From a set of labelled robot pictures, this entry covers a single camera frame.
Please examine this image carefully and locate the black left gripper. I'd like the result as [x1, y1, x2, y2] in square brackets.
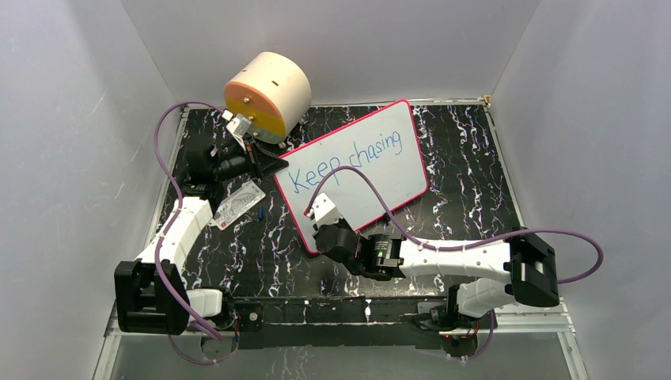
[213, 137, 290, 184]

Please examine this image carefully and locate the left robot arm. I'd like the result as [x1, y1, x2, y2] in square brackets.
[114, 135, 289, 336]

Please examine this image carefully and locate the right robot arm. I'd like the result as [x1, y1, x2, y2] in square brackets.
[313, 220, 559, 328]

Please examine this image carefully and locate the clear plastic marker package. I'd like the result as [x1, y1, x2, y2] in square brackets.
[208, 180, 266, 230]

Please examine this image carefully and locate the round pastel drawer cabinet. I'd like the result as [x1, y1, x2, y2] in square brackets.
[223, 51, 313, 144]

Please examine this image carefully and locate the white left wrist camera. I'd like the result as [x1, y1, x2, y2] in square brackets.
[222, 109, 252, 153]

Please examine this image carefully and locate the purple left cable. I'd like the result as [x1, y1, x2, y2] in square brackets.
[153, 101, 237, 367]

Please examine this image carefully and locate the purple cable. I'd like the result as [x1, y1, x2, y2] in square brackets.
[305, 165, 605, 285]
[153, 101, 237, 367]

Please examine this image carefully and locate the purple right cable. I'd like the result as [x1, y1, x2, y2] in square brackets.
[305, 165, 605, 285]

